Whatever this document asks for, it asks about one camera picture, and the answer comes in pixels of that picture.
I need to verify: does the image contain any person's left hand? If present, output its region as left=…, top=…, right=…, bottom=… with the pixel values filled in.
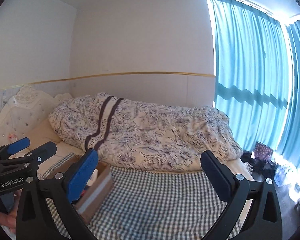
left=0, top=190, right=22, bottom=234

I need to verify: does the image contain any white tufted headboard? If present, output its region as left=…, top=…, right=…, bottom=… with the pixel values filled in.
left=0, top=85, right=72, bottom=146

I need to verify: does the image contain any teal window curtain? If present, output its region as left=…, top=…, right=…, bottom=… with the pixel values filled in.
left=210, top=0, right=300, bottom=168

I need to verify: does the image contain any pink baby bottle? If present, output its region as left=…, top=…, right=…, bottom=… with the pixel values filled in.
left=8, top=133, right=18, bottom=143

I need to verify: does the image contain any brown cardboard box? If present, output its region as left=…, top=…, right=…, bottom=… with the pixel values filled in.
left=41, top=153, right=114, bottom=224

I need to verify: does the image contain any purple floral bag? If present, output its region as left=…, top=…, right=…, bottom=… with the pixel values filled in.
left=253, top=141, right=274, bottom=161

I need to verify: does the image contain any checkered green white cloth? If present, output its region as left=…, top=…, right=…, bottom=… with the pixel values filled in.
left=38, top=152, right=243, bottom=240

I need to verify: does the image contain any floral patterned duvet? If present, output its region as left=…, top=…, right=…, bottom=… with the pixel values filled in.
left=49, top=93, right=243, bottom=172

